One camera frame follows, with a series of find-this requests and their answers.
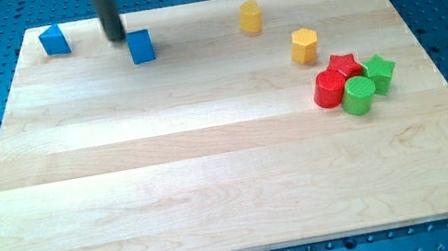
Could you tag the blue cube block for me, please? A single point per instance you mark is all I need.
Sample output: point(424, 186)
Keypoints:
point(141, 47)

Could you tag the blue triangle block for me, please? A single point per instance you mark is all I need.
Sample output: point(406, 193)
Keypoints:
point(53, 41)

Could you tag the light wooden board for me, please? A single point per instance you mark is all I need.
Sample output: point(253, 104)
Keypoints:
point(217, 144)

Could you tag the yellow half-round block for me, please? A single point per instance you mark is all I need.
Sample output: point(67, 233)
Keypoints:
point(250, 17)

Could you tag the red cylinder block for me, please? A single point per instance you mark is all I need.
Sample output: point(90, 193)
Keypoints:
point(329, 89)

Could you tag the yellow hexagon block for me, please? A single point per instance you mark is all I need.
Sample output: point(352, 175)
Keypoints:
point(304, 43)

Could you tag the red star block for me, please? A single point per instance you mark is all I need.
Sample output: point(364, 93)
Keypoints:
point(345, 64)

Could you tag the green cylinder block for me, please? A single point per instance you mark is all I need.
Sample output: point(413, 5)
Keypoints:
point(358, 93)

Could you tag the green star block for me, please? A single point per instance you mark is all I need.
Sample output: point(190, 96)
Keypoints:
point(380, 71)

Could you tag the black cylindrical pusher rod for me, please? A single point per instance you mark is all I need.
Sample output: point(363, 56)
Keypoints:
point(107, 13)

